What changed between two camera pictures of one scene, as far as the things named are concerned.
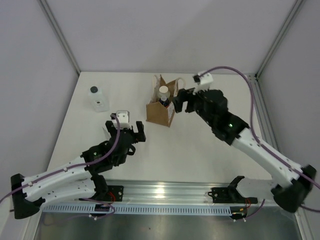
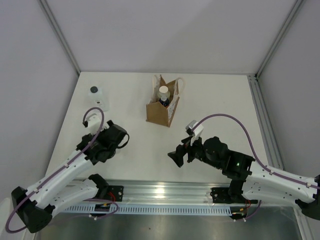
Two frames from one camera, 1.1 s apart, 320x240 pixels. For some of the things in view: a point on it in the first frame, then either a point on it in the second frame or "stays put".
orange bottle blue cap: (165, 103) stays put
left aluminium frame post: (46, 8) stays put
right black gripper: (183, 96) -> (178, 155)
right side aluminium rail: (263, 118) stays put
